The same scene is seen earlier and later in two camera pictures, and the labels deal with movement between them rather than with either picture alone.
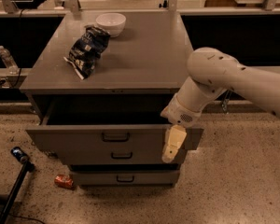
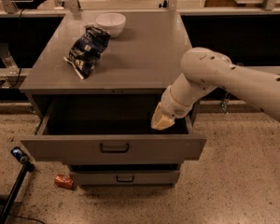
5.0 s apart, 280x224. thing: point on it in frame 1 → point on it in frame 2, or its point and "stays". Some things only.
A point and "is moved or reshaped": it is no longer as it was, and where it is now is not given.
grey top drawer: [106, 123] is moved or reshaped
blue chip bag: [88, 47] stays
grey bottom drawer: [125, 178] stays
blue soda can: [20, 154] stays
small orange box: [63, 181] stays
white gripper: [179, 113] → [174, 107]
